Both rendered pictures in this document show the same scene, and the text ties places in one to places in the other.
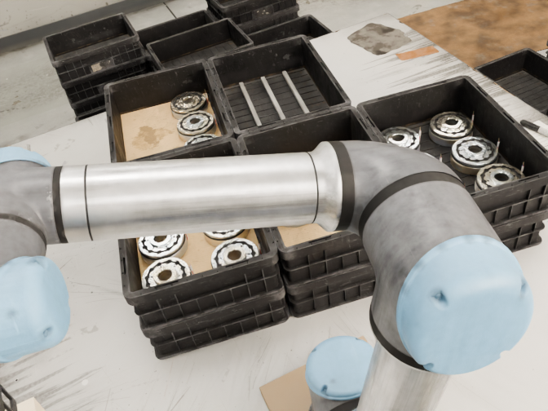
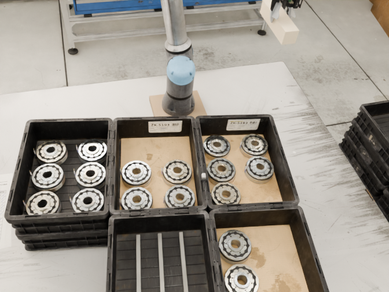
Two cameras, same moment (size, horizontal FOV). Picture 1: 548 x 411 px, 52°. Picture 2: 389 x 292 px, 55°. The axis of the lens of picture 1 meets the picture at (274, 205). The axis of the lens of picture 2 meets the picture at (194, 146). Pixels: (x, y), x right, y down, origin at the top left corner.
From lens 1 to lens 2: 1.71 m
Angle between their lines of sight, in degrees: 86
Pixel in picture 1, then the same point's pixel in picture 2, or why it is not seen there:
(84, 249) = (320, 235)
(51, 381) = (311, 156)
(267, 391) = not seen: hidden behind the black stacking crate
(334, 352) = (183, 68)
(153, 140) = (280, 284)
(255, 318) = not seen: hidden behind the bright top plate
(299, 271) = (184, 132)
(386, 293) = not seen: outside the picture
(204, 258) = (234, 159)
